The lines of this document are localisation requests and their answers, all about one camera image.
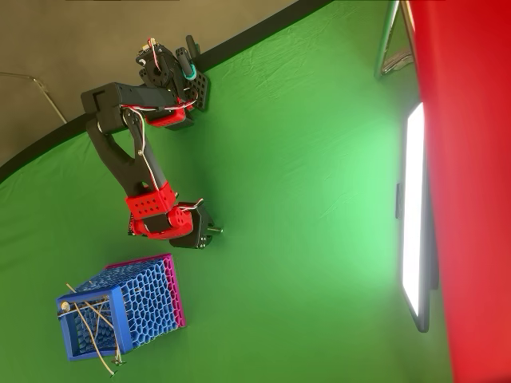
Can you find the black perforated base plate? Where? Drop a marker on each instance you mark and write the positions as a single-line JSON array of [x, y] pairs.
[[199, 91]]

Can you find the chrome tube stand frame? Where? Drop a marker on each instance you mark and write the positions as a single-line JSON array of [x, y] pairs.
[[385, 36]]

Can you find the motor controller circuit board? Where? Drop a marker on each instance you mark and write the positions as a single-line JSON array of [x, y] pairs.
[[145, 52]]

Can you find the white LED light panel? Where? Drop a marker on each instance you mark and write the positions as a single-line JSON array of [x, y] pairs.
[[413, 199]]

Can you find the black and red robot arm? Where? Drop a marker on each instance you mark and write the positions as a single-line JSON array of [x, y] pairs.
[[120, 159]]

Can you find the thin metal rod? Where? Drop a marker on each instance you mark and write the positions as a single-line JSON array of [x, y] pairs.
[[48, 93]]

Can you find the black table edge trim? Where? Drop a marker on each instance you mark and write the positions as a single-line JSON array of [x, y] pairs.
[[255, 32]]

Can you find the green table cloth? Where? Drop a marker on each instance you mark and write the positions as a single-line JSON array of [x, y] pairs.
[[279, 199]]

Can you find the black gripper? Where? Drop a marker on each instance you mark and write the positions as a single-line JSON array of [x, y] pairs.
[[200, 232]]

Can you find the large red panel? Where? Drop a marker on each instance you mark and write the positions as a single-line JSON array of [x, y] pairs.
[[471, 159]]

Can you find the blue and pink mesh basket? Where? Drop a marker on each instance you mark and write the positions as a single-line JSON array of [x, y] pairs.
[[147, 303]]

